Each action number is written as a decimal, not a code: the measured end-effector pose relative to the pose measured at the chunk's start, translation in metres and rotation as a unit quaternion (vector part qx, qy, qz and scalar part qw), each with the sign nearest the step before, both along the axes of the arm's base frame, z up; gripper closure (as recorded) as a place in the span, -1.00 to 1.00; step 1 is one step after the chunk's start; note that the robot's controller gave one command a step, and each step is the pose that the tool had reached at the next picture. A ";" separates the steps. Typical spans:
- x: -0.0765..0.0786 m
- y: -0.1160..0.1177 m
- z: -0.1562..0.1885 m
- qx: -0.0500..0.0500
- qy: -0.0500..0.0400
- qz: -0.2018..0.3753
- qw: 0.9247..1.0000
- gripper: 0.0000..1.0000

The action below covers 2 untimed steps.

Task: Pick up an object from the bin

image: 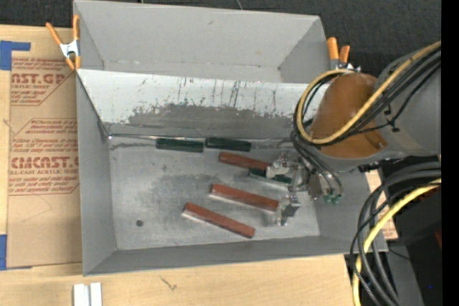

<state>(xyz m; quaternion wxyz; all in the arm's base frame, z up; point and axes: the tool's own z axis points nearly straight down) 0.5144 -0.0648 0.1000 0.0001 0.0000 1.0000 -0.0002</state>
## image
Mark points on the red-brown flat block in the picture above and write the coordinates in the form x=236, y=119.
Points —
x=244, y=196
x=218, y=219
x=242, y=161

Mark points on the brown cardboard board red print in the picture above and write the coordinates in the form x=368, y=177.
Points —
x=43, y=218

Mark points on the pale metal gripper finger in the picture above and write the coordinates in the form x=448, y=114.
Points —
x=287, y=209
x=277, y=171

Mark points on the grey metal bin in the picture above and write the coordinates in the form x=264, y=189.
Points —
x=172, y=190

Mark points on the dark green flat block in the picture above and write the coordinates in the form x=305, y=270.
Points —
x=228, y=144
x=179, y=145
x=257, y=174

